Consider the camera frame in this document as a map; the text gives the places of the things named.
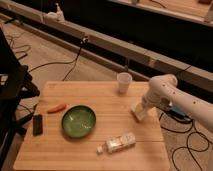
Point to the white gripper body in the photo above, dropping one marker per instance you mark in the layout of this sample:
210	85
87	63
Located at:
146	103

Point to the white sponge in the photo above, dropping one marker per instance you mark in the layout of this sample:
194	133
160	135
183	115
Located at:
139	111

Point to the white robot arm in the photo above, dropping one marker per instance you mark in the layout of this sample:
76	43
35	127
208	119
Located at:
165	87

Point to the blue box on floor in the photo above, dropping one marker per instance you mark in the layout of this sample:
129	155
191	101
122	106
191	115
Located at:
175	111

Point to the translucent plastic cup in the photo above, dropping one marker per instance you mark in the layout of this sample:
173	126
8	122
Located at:
124	79

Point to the green bowl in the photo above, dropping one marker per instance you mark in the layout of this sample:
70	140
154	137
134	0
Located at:
78	121

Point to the orange carrot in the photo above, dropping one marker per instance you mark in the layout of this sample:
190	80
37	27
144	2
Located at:
57	108

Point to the black rectangular block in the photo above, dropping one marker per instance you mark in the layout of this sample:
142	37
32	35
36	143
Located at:
37	125

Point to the white object on ledge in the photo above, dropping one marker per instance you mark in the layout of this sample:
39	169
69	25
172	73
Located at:
58	15

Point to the black stand at left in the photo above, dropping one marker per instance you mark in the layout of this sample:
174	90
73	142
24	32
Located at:
15	85

